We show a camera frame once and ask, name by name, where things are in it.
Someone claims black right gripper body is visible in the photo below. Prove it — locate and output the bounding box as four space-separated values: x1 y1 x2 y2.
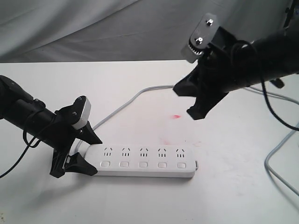
194 27 250 97

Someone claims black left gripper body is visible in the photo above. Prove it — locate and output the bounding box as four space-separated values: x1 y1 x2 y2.
50 105 82 178

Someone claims white five-outlet power strip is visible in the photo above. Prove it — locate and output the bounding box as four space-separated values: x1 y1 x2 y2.
84 144 199 178

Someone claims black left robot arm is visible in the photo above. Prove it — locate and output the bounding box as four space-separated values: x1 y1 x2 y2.
0 76 102 178

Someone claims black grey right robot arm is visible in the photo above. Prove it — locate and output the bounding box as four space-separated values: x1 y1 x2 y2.
173 28 299 120

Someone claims black tripod stand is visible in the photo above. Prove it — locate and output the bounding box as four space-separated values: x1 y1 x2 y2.
283 0 297 28

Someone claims grey backdrop cloth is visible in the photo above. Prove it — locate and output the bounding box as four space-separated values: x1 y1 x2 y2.
0 0 292 63

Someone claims grey power cord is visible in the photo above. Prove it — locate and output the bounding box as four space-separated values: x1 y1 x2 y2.
73 84 299 196

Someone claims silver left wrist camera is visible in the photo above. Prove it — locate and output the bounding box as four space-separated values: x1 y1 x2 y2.
71 96 91 130

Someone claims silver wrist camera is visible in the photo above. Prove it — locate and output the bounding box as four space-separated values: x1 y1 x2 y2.
71 96 91 130
181 13 220 63

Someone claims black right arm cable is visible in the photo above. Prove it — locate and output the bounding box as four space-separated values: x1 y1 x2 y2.
228 39 299 131

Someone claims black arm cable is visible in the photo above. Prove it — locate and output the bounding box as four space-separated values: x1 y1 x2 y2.
228 39 299 131
0 112 59 179

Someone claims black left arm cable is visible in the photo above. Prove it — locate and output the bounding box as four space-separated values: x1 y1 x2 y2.
0 112 59 179

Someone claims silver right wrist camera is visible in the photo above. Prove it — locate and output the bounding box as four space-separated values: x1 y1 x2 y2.
181 13 220 63

